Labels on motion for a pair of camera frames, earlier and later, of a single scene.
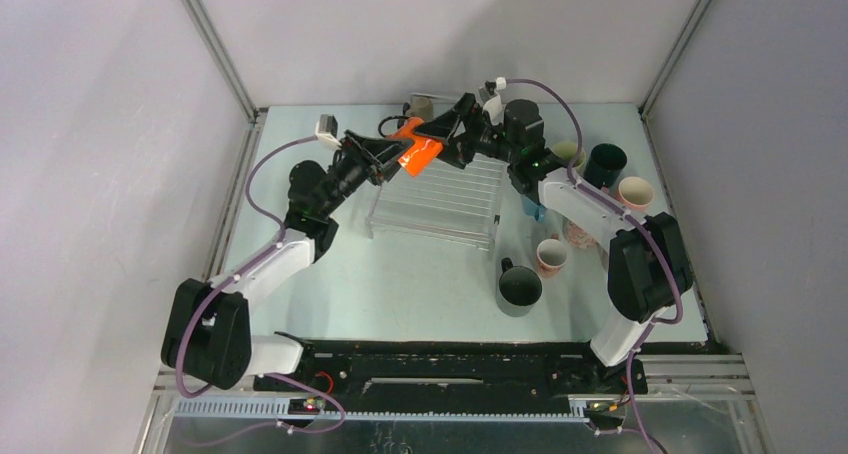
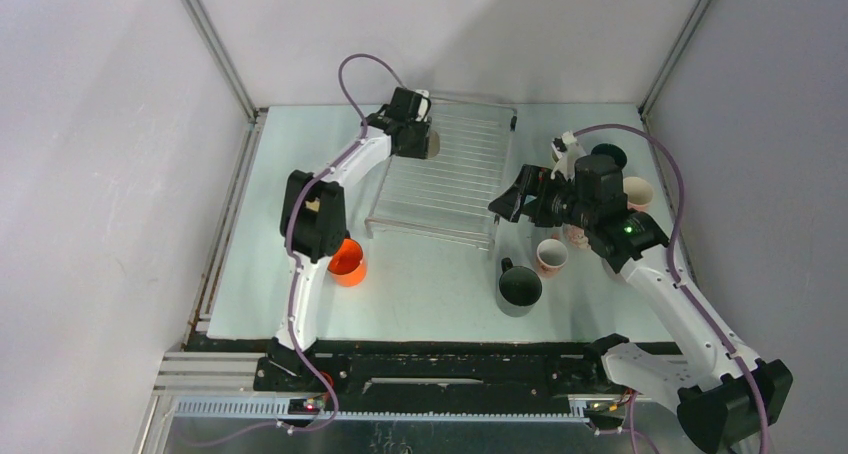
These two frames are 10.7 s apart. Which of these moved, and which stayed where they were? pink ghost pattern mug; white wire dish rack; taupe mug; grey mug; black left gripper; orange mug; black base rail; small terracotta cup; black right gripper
Moved: taupe mug; black left gripper; orange mug; black right gripper
Stayed: grey mug; pink ghost pattern mug; small terracotta cup; black base rail; white wire dish rack
